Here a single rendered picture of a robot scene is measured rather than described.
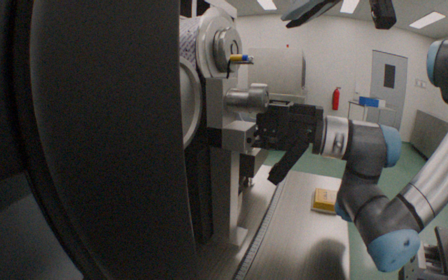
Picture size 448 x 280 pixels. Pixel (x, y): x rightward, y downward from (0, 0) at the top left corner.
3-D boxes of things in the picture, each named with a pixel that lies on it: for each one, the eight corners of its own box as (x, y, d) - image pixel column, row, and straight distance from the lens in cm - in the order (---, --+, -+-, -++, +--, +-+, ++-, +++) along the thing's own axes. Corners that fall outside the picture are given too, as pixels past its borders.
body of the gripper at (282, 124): (264, 98, 40) (323, 105, 39) (262, 138, 42) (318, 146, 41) (253, 103, 33) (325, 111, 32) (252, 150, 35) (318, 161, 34)
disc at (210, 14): (200, 102, 26) (197, -5, 28) (197, 102, 27) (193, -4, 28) (240, 89, 40) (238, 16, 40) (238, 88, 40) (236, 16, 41)
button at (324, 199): (338, 213, 53) (341, 205, 52) (313, 208, 52) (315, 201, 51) (337, 198, 59) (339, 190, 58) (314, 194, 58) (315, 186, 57)
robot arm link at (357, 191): (343, 238, 39) (365, 187, 32) (327, 201, 46) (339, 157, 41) (376, 233, 43) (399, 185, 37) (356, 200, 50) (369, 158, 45)
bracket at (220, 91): (240, 250, 39) (250, 78, 24) (211, 240, 41) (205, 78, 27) (249, 234, 43) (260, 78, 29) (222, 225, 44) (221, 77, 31)
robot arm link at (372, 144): (394, 180, 39) (408, 133, 36) (341, 171, 35) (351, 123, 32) (383, 161, 45) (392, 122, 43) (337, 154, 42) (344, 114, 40)
